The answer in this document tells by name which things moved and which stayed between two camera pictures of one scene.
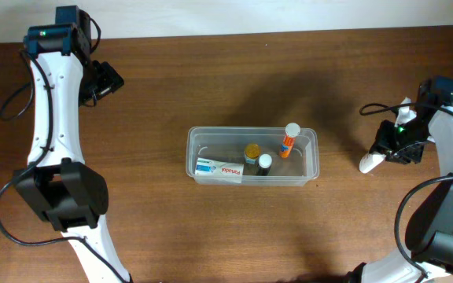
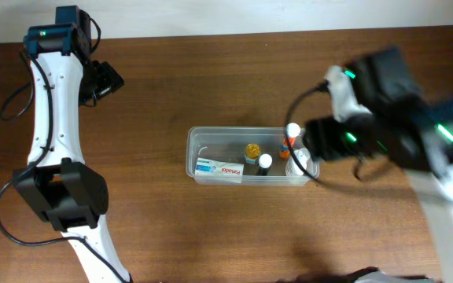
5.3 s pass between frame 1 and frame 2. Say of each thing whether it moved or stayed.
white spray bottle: moved
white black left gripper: stayed
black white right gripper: moved
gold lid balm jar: stayed
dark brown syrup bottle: stayed
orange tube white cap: stayed
